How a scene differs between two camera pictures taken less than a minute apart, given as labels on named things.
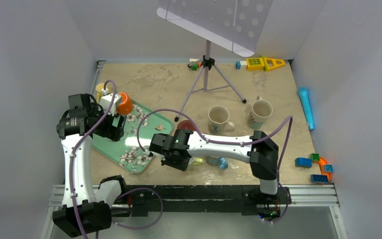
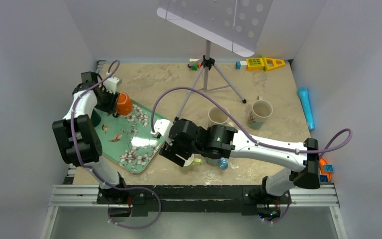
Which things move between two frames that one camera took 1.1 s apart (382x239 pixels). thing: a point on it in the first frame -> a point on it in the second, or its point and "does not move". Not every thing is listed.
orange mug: x=125 y=106 does not move
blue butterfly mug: x=223 y=163 does not move
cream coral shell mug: x=261 y=110 does not move
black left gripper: x=111 y=132 -> x=110 y=107
